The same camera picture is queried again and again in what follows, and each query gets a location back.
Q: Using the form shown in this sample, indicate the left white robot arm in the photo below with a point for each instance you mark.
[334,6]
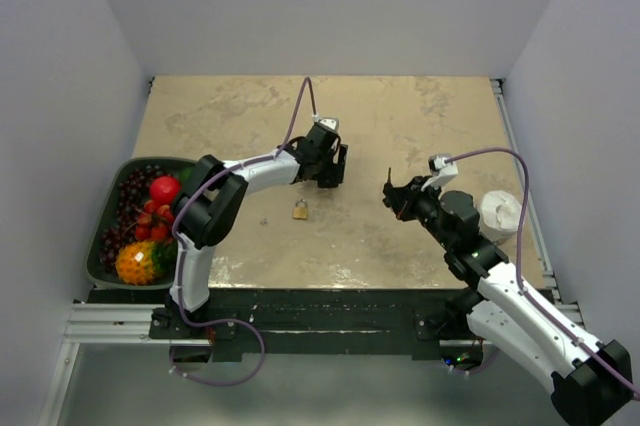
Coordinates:
[208,203]

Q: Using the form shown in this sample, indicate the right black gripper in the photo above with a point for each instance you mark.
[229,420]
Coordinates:
[405,198]

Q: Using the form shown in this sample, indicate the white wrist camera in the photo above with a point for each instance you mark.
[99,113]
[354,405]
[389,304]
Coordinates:
[331,123]
[443,169]

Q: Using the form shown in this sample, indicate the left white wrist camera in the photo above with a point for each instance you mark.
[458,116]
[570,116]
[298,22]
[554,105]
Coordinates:
[331,123]

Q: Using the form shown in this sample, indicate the aluminium frame rail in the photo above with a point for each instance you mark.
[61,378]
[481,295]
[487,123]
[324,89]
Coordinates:
[112,323]

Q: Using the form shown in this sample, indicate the orange toy pineapple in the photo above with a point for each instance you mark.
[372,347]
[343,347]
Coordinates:
[146,262]

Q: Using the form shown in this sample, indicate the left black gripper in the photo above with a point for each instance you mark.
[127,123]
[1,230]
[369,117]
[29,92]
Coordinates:
[334,171]

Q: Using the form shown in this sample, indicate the brass padlock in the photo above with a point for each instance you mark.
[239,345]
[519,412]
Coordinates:
[300,210]

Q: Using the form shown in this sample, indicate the red toy apple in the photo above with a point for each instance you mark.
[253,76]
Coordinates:
[164,189]

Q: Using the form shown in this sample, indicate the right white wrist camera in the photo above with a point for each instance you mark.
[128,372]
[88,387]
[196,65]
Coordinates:
[443,169]

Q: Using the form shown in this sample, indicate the dark red grape bunch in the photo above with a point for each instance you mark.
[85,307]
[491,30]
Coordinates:
[131,193]

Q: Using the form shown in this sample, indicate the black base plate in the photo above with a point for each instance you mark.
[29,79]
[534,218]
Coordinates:
[466,352]

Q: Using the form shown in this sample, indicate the dark green fruit tray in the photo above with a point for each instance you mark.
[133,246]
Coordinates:
[94,270]

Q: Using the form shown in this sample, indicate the red toy cherries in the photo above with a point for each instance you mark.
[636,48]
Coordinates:
[154,222]

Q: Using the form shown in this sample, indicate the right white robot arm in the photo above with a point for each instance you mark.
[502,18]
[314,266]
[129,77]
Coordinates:
[587,380]

